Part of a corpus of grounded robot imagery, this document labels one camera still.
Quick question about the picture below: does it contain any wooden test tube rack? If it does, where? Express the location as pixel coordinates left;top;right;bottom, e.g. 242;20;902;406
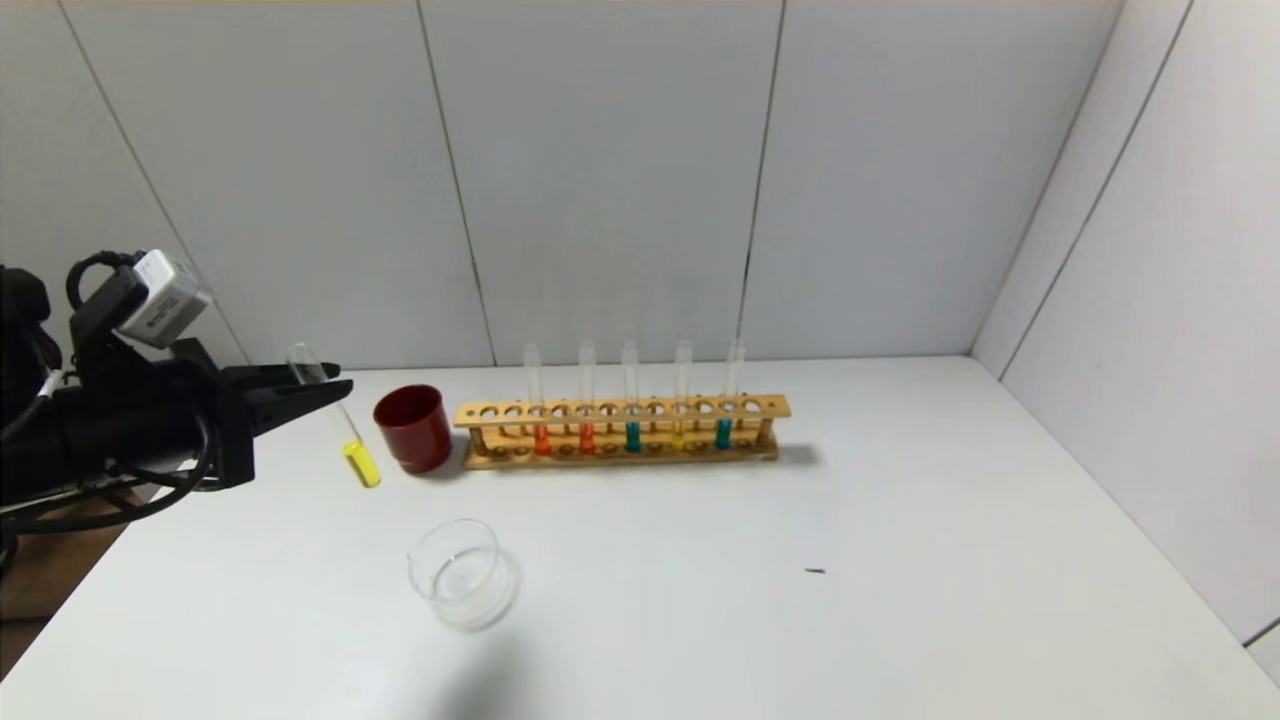
455;394;791;471

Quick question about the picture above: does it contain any teal pigment glass test tube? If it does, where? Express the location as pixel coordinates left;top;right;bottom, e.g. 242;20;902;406
714;338;746;450
621;341;642;453

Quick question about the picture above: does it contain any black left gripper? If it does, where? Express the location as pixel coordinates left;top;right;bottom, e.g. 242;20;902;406
61;338;354;488

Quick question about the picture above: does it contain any yellow pigment glass test tube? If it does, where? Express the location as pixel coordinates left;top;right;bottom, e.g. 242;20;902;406
288;343;382;489
672;340;693;451

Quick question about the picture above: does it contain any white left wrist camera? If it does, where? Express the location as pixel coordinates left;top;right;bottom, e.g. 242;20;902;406
68;250;213;349

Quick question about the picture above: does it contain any clear glass beaker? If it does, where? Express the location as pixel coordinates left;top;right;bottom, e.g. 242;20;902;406
407;518;503;606

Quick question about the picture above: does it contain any dark red cup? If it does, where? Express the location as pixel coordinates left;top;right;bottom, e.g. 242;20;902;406
374;385;453;475

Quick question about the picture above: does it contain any red pigment glass test tube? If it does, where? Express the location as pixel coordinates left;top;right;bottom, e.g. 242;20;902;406
577;340;598;456
523;344;552;457

